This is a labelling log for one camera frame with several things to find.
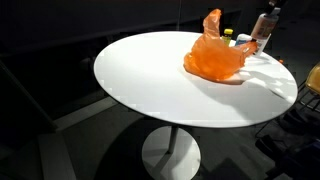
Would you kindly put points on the orange plastic bag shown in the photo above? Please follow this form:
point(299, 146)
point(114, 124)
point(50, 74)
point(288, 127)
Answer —
point(210, 58)

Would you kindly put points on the white bottle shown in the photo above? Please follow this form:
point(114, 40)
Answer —
point(262, 29)

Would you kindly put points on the yellow capped dark bottle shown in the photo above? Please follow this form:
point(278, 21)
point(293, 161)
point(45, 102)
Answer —
point(227, 36)

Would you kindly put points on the white blue box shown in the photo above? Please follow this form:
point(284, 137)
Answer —
point(242, 39)

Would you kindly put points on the yellow chair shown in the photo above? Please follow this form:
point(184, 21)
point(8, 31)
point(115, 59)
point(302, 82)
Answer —
point(313, 79)

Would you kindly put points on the white round pedestal table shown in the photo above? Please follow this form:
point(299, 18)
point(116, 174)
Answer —
point(145, 73)

